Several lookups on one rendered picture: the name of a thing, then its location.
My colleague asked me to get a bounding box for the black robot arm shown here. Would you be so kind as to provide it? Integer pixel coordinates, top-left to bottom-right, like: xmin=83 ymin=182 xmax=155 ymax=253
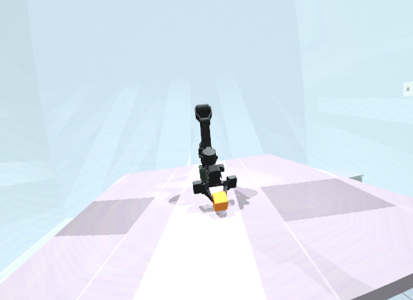
xmin=194 ymin=104 xmax=225 ymax=180

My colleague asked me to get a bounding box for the orange block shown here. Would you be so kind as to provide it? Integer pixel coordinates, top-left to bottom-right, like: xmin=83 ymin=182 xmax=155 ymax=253
xmin=212 ymin=191 xmax=229 ymax=212

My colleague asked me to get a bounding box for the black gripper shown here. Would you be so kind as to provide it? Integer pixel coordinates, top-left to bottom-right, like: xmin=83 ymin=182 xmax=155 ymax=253
xmin=192 ymin=170 xmax=237 ymax=202

